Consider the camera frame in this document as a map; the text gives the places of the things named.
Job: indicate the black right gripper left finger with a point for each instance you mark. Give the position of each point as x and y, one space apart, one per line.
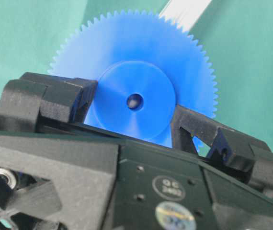
35 95

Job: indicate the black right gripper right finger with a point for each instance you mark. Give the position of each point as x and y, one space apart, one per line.
228 147

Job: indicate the blue plastic gear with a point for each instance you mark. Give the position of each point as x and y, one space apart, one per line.
137 54

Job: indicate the silver metal shaft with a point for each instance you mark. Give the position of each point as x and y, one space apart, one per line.
133 103

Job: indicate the silver aluminium profile frame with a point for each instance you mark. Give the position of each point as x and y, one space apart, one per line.
184 13

